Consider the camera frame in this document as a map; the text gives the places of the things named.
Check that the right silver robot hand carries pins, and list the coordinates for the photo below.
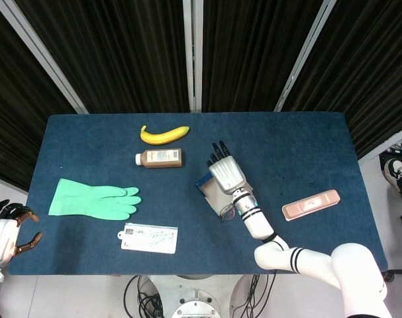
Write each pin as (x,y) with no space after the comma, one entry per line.
(228,174)

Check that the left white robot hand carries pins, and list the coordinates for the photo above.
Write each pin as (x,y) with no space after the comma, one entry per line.
(0,238)

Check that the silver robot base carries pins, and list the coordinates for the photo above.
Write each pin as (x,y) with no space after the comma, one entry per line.
(194,298)

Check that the pink plastic case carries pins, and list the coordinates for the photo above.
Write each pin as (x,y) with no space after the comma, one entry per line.
(313,203)

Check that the blue felt table cover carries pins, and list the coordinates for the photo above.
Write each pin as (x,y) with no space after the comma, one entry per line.
(286,139)

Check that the brown drink bottle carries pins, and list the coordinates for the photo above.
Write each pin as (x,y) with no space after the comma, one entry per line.
(161,159)

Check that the yellow banana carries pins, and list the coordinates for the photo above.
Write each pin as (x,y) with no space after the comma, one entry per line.
(164,137)

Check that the green rubber glove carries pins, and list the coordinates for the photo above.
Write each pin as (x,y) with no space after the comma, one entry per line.
(88,198)

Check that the white zip pouch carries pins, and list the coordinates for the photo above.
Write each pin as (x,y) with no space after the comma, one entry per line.
(151,240)

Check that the dark pleated curtain panel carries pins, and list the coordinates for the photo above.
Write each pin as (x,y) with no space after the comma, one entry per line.
(121,56)
(369,66)
(247,56)
(8,116)

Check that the black and white sneaker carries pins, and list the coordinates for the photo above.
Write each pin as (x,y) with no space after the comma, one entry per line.
(399,175)

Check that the black table foot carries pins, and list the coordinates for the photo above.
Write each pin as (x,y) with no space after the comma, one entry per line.
(389,275)

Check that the white partition post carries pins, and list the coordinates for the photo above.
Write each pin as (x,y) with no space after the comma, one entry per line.
(45,56)
(303,56)
(193,56)

